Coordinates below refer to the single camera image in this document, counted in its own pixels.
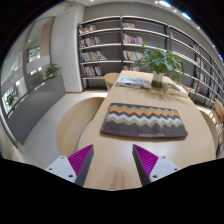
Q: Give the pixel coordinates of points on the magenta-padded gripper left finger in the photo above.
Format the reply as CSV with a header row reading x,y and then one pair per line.
x,y
60,166

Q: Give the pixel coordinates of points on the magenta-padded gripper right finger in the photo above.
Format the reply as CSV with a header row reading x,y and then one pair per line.
x,y
165,166

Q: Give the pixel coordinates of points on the zigzag striped brown towel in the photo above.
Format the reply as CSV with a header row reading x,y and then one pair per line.
x,y
143,121

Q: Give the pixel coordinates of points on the grey partition counter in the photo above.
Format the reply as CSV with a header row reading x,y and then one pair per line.
x,y
36,103

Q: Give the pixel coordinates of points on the slatted wooden chair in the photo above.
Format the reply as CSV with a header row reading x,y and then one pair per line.
x,y
218,113

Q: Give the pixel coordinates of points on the yellow cover book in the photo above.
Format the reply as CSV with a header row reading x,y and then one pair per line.
x,y
175,89

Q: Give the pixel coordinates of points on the small green potted plant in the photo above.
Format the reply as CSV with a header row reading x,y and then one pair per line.
x,y
52,70
11,99

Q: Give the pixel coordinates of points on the white magazine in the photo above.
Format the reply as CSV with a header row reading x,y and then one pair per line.
x,y
133,81

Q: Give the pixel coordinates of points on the green potted plant white pot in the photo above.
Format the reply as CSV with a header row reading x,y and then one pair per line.
x,y
161,61

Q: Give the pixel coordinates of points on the grey bookshelf unit with books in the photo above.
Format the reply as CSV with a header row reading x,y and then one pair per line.
x,y
100,43

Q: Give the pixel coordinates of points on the ceiling lights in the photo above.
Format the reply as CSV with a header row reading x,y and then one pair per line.
x,y
165,4

